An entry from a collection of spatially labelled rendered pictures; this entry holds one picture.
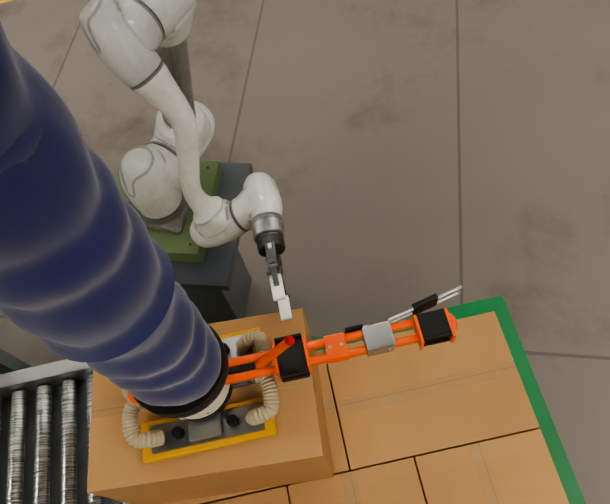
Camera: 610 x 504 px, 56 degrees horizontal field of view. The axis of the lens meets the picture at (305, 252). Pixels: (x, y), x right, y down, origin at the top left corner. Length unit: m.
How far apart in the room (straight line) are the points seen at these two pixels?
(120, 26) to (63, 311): 0.74
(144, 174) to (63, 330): 1.02
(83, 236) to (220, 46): 3.10
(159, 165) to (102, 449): 0.82
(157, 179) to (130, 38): 0.57
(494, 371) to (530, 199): 1.21
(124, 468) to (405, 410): 0.87
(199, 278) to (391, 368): 0.70
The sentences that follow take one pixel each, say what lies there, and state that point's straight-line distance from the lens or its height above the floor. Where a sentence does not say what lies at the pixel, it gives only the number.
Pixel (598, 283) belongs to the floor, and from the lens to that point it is 2.85.
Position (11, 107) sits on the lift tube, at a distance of 0.61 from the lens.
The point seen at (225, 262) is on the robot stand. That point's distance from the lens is 1.95.
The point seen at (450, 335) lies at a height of 1.08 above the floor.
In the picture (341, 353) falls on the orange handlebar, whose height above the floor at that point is 1.10.
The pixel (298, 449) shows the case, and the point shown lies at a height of 0.94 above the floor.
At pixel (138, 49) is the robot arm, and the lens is 1.39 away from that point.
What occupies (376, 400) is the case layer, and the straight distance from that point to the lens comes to 1.93.
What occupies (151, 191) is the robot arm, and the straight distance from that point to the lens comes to 1.84.
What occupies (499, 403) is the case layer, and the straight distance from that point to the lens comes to 1.97.
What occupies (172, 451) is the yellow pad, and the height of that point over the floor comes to 0.97.
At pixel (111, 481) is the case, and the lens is 1.63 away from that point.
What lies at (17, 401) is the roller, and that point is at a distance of 2.28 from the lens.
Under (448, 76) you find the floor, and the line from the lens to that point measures 3.44.
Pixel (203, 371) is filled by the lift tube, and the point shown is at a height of 1.29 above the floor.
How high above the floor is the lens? 2.42
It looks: 61 degrees down
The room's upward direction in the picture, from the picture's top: 13 degrees counter-clockwise
